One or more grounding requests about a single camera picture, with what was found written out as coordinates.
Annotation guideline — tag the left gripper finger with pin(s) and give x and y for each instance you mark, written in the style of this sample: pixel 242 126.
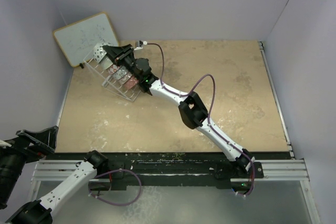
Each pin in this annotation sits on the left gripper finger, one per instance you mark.
pixel 43 142
pixel 4 144

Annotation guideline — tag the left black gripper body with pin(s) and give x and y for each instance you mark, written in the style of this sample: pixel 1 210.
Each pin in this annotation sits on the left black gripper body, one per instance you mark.
pixel 13 158

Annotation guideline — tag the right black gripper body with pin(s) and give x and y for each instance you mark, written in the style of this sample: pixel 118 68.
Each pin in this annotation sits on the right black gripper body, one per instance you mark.
pixel 128 61

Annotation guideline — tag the grey black patterned bowl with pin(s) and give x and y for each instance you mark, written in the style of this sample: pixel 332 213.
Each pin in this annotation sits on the grey black patterned bowl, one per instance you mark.
pixel 120 73

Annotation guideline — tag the blue white floral bowl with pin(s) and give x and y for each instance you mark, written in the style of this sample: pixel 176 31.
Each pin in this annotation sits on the blue white floral bowl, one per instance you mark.
pixel 98 52

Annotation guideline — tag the green white patterned bowl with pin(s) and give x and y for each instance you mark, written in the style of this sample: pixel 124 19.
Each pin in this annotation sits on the green white patterned bowl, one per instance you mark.
pixel 105 63

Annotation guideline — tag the red white patterned bowl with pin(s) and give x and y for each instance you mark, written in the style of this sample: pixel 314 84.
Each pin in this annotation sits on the red white patterned bowl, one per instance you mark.
pixel 113 69

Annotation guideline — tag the pink red patterned bowl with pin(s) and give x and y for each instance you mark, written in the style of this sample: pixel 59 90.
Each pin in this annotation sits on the pink red patterned bowl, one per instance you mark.
pixel 130 83

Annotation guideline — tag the brown white patterned bowl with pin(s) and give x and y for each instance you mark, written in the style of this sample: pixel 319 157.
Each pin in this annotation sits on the brown white patterned bowl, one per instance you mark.
pixel 125 78

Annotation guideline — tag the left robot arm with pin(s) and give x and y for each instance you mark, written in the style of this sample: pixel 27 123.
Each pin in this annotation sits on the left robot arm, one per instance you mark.
pixel 44 209

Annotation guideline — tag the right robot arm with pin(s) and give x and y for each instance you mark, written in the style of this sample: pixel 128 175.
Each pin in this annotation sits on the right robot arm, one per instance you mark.
pixel 193 111

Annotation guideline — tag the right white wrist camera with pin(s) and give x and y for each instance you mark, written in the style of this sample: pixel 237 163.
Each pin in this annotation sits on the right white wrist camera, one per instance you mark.
pixel 139 44

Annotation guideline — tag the white wire dish rack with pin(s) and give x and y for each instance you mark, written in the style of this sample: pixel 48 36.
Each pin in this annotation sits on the white wire dish rack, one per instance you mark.
pixel 107 81

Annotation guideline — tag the whiteboard with wooden frame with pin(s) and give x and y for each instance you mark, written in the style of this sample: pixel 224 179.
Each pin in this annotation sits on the whiteboard with wooden frame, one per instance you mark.
pixel 78 39

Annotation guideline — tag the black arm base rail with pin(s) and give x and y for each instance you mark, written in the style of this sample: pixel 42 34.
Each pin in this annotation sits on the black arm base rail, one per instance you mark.
pixel 175 169

